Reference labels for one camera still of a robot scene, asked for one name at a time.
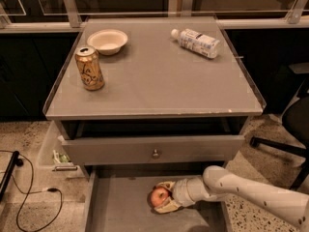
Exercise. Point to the clear plastic storage bin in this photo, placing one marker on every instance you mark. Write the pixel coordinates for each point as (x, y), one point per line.
(52, 157)

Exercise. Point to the grey drawer cabinet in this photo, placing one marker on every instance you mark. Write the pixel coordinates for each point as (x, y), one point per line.
(153, 77)

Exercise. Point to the black stand leg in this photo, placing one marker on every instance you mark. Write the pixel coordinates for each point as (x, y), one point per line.
(8, 172)

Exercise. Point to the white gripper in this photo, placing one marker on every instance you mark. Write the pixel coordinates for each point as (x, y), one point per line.
(181, 192)

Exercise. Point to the white paper bowl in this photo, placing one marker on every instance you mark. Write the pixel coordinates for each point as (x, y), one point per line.
(108, 41)

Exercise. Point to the grey top drawer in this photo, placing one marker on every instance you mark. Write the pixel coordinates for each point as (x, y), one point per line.
(130, 141)

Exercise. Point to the red apple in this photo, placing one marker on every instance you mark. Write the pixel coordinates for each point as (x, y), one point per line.
(159, 195)

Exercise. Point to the clear plastic water bottle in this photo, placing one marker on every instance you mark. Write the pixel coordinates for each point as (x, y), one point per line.
(197, 42)

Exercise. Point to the grey open middle drawer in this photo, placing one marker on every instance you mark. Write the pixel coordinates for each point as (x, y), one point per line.
(119, 201)

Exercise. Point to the metal window rail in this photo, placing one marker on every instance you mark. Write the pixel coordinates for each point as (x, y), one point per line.
(71, 15)

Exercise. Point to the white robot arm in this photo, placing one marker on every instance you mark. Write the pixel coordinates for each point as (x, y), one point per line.
(217, 182)

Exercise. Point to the black office chair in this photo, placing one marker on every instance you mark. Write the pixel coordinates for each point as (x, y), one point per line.
(295, 121)

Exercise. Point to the gold soda can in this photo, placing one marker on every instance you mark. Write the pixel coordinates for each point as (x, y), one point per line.
(87, 62)

